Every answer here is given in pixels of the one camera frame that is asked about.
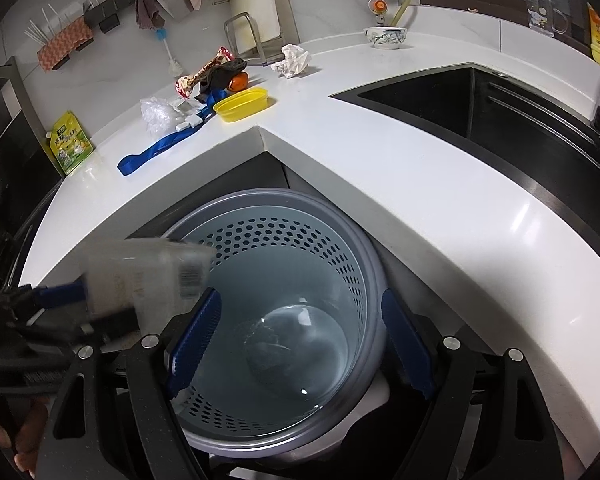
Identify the orange patterned dish cloth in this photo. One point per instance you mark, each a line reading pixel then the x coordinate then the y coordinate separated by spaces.
pixel 74 37

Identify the white tissue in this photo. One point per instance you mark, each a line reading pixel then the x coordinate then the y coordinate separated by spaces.
pixel 295 61

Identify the left hand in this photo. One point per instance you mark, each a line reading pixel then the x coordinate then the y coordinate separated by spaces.
pixel 28 438

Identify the clear glass mug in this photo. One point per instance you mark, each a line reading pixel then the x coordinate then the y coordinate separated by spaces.
pixel 545 18

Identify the red cream snack wrapper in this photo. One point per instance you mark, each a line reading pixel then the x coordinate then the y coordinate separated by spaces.
pixel 185 84

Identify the white blister package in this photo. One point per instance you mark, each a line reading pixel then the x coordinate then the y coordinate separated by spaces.
pixel 192 113

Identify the brown hanging cloth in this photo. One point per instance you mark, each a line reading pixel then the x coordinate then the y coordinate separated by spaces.
pixel 148 15

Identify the white patterned ceramic bowl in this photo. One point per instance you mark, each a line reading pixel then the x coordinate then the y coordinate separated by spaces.
pixel 385 37

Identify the blue white bottle brush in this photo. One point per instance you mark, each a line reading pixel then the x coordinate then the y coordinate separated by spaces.
pixel 175 68

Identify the yellow plastic lid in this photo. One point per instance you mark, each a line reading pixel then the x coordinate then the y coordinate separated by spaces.
pixel 242 104

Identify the metal cutting board rack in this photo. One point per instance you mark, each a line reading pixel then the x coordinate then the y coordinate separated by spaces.
pixel 244 41

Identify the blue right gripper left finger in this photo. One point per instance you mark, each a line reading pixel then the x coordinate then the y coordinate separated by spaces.
pixel 191 341

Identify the dark grey cloth rag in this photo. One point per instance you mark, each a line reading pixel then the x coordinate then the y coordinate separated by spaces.
pixel 219 77

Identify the black oven appliance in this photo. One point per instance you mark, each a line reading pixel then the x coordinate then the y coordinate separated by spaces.
pixel 29 175

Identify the green yellow seasoning pouch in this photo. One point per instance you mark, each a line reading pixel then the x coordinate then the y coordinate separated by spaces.
pixel 68 142

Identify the clear plastic bag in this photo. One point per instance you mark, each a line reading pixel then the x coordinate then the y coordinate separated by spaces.
pixel 159 116

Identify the clear plastic package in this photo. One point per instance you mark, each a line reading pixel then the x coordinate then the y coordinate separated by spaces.
pixel 155 276

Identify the grey perforated trash bin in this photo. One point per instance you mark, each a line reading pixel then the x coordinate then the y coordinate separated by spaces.
pixel 300 335

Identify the black kitchen sink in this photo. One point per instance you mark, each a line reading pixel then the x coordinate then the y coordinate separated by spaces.
pixel 512 128

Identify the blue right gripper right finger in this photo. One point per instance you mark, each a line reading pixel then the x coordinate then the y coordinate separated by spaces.
pixel 409 348

